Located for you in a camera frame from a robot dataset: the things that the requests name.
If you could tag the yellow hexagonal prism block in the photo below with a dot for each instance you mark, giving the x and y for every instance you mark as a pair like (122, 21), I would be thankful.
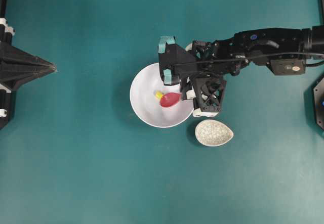
(158, 94)

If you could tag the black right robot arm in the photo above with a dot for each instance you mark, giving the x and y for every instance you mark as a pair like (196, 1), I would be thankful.
(283, 51)

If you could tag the pink plastic spoon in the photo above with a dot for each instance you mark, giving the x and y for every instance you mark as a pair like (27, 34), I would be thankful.
(169, 99)

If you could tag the speckled egg-shaped spoon rest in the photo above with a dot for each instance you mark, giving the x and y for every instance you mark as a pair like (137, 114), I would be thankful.
(212, 133)

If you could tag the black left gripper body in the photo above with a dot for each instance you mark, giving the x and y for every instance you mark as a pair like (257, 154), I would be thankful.
(7, 96)

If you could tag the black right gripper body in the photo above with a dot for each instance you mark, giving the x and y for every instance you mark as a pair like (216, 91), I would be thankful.
(206, 94)

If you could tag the white round bowl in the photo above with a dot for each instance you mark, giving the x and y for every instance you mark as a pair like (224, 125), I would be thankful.
(146, 105)

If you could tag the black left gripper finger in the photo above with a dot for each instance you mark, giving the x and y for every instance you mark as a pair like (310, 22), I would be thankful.
(16, 75)
(14, 55)

